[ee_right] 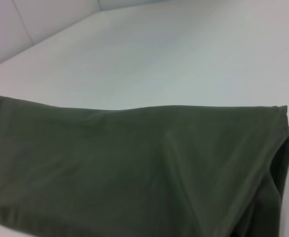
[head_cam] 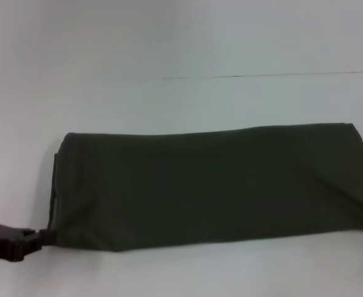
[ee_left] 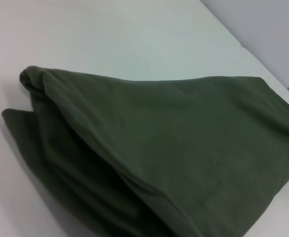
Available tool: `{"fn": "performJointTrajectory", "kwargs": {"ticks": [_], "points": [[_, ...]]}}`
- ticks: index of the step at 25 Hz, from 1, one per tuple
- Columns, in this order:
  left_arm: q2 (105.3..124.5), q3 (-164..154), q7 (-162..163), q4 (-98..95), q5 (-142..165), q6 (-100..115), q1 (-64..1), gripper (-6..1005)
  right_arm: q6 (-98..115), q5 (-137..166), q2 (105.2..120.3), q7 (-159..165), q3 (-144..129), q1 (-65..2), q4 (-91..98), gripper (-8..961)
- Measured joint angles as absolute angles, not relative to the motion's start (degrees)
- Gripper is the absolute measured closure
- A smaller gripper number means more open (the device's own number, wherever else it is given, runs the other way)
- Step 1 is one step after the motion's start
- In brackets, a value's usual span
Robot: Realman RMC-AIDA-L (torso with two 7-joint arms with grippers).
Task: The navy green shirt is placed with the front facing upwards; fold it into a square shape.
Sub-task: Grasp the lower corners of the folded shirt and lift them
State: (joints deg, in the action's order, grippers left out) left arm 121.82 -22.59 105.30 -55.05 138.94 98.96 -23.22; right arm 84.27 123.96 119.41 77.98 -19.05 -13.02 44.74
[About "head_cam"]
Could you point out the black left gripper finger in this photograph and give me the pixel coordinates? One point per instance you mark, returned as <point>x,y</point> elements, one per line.
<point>45,237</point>

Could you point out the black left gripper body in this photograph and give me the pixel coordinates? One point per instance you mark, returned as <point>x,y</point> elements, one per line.
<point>5,242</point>

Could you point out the dark green t-shirt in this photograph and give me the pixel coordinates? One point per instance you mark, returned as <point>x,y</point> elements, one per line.
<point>215,191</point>

